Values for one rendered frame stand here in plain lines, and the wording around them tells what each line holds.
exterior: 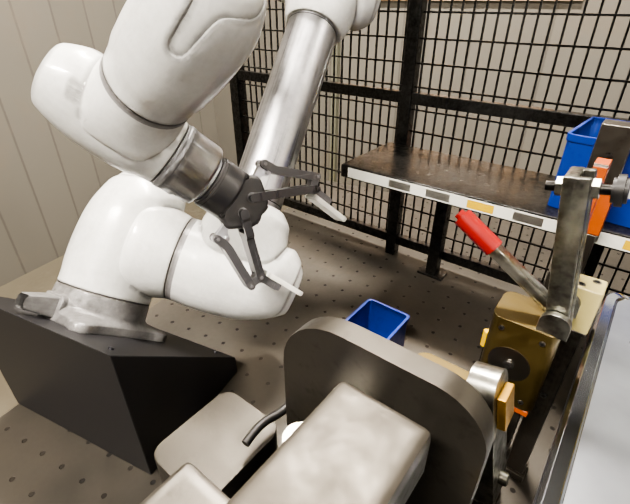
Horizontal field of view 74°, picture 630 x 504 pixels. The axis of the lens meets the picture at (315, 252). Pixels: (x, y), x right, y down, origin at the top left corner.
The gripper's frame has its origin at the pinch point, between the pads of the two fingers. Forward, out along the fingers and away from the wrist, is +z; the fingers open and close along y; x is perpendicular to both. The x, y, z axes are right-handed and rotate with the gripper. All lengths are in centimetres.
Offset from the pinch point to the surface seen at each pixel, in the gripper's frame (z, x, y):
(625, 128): 17.8, 25.2, -35.2
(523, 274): 6.0, 30.0, -6.9
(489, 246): 2.5, 27.2, -7.8
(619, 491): 11.5, 43.1, 7.6
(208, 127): 28, -299, -73
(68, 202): -27, -237, 30
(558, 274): 5.4, 33.7, -7.6
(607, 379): 18.1, 36.2, -1.9
